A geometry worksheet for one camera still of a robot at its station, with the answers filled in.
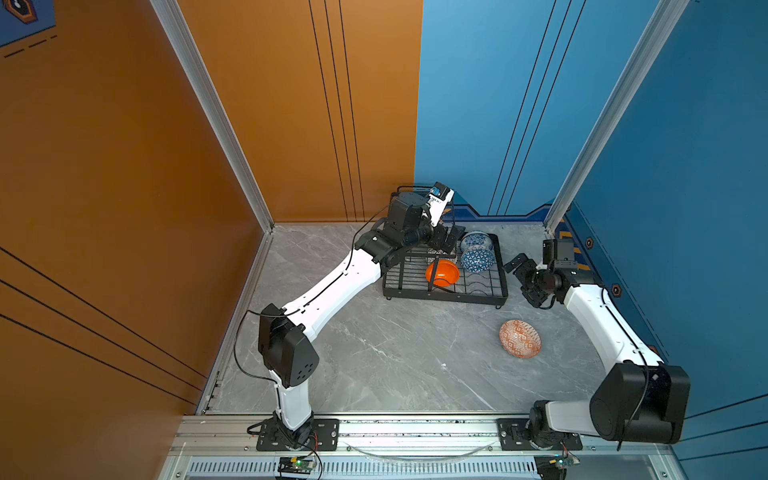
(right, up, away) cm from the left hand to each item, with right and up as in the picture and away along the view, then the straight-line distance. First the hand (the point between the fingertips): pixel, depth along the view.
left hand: (452, 218), depth 75 cm
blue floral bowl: (+15, -4, +34) cm, 38 cm away
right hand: (+18, -16, +11) cm, 26 cm away
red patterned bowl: (+23, -35, +14) cm, 44 cm away
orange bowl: (+3, -15, +25) cm, 29 cm away
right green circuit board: (+23, -59, -5) cm, 64 cm away
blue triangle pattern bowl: (+15, -12, +31) cm, 36 cm away
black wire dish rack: (-11, -16, +16) cm, 26 cm away
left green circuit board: (-38, -59, -4) cm, 71 cm away
